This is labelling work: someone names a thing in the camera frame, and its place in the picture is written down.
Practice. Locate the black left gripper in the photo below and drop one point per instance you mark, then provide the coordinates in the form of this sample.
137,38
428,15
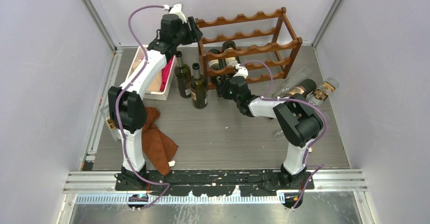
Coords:
194,34

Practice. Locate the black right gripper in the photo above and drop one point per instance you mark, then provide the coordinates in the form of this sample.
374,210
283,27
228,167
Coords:
223,88

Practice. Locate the dark bottle white label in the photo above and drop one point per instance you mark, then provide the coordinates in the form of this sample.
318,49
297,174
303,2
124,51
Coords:
230,61

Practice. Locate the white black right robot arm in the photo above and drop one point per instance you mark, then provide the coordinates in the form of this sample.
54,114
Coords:
299,122

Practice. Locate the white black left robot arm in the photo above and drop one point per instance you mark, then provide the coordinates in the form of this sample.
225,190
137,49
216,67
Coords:
125,101

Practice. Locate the green bottle far left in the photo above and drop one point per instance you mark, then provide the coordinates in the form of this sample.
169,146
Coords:
183,76

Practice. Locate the brown wooden wine rack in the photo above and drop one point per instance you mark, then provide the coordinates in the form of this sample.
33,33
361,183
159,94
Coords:
285,45

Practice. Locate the clear lying bottle upper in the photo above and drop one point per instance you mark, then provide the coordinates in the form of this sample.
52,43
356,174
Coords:
293,81

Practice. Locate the clear lying bottle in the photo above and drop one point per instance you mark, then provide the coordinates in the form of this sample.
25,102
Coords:
279,132
293,81

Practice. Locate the clear lying bottle lower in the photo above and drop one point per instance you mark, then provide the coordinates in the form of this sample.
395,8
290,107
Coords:
279,132

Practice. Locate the dark lying wine bottle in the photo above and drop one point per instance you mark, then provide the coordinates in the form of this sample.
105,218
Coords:
303,88

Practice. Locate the clear bottle brown label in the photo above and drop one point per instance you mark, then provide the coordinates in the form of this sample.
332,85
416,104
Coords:
322,92

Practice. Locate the clear bottle under towel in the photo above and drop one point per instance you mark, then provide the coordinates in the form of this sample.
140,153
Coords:
112,129

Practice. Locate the pink folded cloth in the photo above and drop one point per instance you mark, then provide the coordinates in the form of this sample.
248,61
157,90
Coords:
165,74

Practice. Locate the peach folded cloth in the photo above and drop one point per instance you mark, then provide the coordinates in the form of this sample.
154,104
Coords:
155,85

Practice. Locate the white plastic basket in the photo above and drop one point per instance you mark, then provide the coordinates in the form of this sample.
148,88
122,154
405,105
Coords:
158,93

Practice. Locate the brown towel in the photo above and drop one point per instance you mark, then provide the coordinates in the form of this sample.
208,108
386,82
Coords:
158,147

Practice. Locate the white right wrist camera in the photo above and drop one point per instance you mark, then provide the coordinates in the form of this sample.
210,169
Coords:
240,71

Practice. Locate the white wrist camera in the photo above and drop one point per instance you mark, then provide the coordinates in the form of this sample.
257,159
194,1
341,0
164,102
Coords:
177,10
240,71

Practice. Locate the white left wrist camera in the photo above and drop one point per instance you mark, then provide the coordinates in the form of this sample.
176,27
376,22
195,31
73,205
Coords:
177,10

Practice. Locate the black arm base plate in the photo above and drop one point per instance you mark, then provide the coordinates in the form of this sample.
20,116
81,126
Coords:
212,183

